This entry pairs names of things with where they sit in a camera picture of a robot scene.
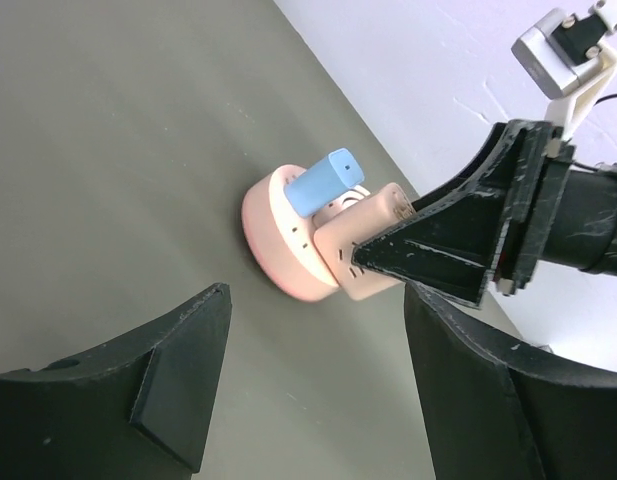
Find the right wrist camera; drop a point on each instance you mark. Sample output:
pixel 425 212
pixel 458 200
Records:
pixel 569 59

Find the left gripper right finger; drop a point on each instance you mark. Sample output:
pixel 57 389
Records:
pixel 496 407

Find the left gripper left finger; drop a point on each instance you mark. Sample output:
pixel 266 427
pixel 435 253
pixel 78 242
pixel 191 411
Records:
pixel 138 406

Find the pink round socket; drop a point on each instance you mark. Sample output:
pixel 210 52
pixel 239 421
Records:
pixel 311 258

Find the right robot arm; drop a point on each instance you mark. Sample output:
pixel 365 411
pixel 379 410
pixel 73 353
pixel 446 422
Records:
pixel 584 233

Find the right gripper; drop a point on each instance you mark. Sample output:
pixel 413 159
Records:
pixel 456 252

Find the blue plug adapter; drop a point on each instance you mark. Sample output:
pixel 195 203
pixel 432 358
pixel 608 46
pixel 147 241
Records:
pixel 332 176

